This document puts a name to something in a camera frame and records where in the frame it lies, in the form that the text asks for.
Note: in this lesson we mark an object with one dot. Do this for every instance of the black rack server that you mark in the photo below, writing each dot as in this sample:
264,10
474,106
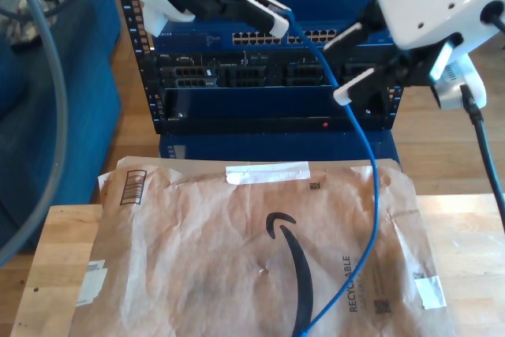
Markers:
256,72

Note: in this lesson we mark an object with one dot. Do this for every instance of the camouflage cloth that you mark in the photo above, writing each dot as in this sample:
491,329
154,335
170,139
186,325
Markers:
19,31

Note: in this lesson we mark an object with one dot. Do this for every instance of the blue sofa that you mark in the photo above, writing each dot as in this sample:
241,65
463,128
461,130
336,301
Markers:
79,155

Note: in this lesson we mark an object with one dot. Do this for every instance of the brown paper mailer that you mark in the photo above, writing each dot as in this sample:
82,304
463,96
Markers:
177,234

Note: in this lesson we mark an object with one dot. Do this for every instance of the black rack frame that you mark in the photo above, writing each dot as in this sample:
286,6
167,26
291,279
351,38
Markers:
138,43

